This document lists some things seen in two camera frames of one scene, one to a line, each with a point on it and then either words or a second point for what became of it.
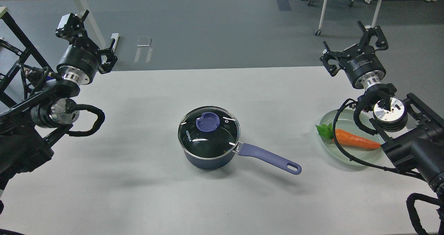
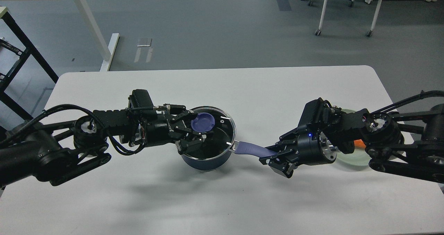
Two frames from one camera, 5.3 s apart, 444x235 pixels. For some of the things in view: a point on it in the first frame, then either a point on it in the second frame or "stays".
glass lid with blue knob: x=208 y=132 stays
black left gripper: x=79 y=63 -> x=157 y=131
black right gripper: x=362 y=66 -> x=313 y=148
